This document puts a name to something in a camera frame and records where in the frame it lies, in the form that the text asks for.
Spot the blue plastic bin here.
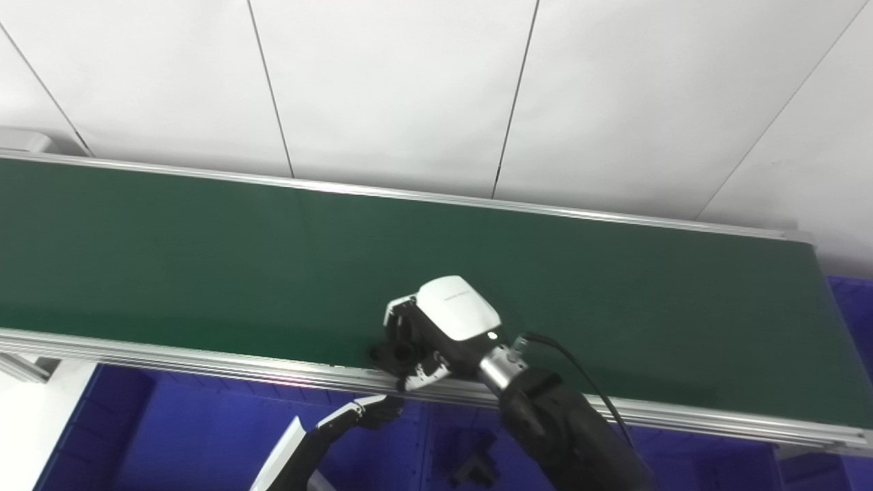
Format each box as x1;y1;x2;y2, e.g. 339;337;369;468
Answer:
33;363;429;491
419;401;786;491

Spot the green conveyor belt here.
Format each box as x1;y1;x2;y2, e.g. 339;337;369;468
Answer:
0;126;873;459

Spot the black angular part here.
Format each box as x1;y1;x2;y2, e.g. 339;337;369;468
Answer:
446;428;503;489

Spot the black flanged metal part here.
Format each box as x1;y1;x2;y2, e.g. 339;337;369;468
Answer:
368;339;418;377

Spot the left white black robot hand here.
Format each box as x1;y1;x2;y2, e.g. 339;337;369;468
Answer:
249;394;405;491

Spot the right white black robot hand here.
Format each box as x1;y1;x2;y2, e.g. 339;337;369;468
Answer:
382;275;507;393

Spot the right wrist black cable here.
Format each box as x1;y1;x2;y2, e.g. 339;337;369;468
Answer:
514;331;636;449

